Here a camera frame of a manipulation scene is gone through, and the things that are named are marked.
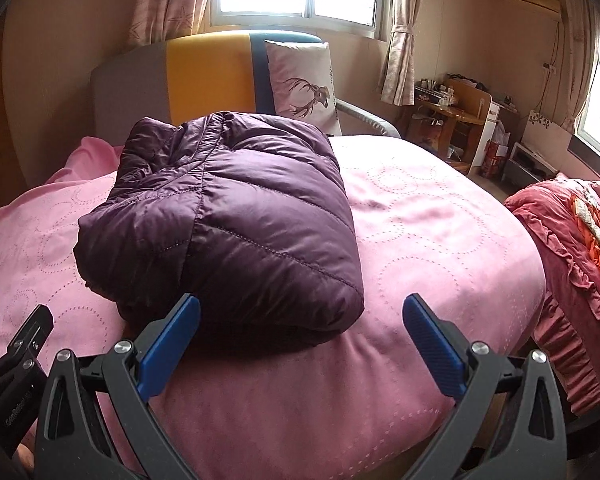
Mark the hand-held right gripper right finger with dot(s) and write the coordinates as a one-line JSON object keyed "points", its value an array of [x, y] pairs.
{"points": [[432, 342]]}

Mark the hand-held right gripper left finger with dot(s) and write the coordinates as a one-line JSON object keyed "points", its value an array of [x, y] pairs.
{"points": [[172, 340]]}

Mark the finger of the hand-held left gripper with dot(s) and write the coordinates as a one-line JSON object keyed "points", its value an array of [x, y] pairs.
{"points": [[35, 330]]}

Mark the purple quilted down jacket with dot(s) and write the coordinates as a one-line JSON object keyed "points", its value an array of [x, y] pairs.
{"points": [[230, 200]]}

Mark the pink bed sheet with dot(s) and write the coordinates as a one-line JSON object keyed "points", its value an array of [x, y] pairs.
{"points": [[405, 220]]}

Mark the red ruffled quilt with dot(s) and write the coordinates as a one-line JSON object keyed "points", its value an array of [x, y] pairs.
{"points": [[555, 240]]}

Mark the red gift bag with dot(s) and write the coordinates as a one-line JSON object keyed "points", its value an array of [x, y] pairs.
{"points": [[494, 160]]}

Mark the white low cabinet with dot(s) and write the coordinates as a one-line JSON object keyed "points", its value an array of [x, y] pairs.
{"points": [[527, 167]]}

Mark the wooden desk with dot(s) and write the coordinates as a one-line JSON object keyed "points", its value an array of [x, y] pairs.
{"points": [[460, 110]]}

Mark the white tall cabinet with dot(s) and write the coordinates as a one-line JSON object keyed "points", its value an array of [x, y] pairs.
{"points": [[502, 110]]}

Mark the group of small desk bottles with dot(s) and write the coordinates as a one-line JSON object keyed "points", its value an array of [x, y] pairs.
{"points": [[432, 92]]}

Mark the grey yellow blue headboard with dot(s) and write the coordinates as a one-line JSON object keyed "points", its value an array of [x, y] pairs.
{"points": [[205, 75]]}

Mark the deer print pillow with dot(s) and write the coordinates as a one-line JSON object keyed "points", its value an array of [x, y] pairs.
{"points": [[300, 90]]}

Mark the beige patterned curtain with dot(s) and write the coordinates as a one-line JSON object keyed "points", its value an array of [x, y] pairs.
{"points": [[402, 60], [170, 0]]}

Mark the beige side window curtain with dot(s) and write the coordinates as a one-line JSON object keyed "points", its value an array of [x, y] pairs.
{"points": [[580, 50]]}

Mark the grey padded bed rail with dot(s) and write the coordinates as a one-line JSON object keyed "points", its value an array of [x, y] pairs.
{"points": [[370, 117]]}

